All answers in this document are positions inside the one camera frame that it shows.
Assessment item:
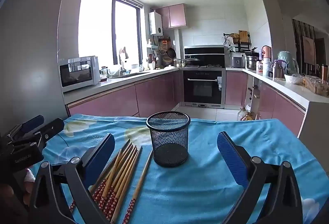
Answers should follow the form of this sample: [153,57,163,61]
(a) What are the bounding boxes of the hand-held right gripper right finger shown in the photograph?
[217,132,304,224]

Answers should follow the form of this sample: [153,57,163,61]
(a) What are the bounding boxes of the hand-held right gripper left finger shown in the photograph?
[29,133,116,224]

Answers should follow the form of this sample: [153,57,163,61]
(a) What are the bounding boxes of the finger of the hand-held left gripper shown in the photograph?
[5,115,45,142]
[12,118,65,150]

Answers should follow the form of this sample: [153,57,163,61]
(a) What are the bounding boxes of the bundle of wooden chopsticks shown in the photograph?
[69,140,154,224]

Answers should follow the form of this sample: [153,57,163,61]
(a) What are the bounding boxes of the black mesh holder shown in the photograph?
[146,111,191,167]

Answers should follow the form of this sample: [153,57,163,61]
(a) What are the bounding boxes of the person's left hand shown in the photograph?
[0,169,35,211]

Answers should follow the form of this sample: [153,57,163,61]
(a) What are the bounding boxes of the blue floral tablecloth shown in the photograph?
[41,114,329,224]

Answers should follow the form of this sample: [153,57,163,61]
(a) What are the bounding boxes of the oil bottle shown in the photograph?
[237,107,248,122]

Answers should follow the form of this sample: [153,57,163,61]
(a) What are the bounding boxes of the pink base cabinets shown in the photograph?
[226,71,306,137]
[66,70,184,118]

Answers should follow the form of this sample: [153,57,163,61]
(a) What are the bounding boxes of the white microwave oven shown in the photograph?
[59,56,100,93]

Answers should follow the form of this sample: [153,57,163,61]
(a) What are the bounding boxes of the grey refrigerator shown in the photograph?
[0,0,75,137]

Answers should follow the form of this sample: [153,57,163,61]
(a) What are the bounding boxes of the white kitchen countertop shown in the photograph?
[63,66,329,111]

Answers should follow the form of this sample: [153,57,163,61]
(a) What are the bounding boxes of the built-in black oven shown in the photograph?
[182,69,226,109]

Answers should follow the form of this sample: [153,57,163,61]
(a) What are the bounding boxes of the steel kitchen sink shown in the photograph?
[117,71,151,78]

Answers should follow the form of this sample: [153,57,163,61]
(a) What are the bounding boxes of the steel stock pot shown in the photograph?
[246,56,259,70]

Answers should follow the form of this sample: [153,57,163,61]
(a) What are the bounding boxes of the steel rice cooker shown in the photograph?
[229,52,244,68]

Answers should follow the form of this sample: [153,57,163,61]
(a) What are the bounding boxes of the steel thermos flask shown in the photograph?
[272,60,284,79]

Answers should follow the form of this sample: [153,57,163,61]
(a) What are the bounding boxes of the white bowl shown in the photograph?
[284,74,304,85]

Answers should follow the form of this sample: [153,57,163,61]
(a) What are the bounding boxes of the large kitchen window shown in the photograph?
[78,0,144,67]

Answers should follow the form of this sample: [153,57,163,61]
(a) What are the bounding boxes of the wok with lid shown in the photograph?
[184,56,200,67]

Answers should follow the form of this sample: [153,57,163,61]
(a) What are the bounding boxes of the black range hood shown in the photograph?
[184,46,225,67]

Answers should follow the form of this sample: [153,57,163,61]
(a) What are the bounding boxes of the clear plastic container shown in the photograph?
[305,76,329,93]

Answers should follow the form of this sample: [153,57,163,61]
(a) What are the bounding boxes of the pink electric kettle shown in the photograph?
[261,46,272,60]

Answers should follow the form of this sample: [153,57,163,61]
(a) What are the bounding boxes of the copper bottle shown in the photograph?
[320,64,329,81]

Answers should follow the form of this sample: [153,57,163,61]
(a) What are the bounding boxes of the white water heater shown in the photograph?
[148,12,163,36]

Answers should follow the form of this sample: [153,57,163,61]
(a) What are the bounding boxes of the black wall rack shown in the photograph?
[223,31,251,52]

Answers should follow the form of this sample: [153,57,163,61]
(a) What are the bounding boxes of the framed wall picture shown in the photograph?
[302,35,316,65]

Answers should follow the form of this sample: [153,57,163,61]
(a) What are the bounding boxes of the pink wall cabinet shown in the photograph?
[155,4,187,29]

